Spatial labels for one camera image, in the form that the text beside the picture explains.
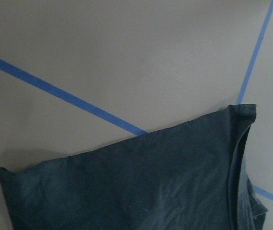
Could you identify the black graphic t-shirt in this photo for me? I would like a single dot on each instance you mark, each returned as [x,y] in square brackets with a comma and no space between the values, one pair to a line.
[187,177]

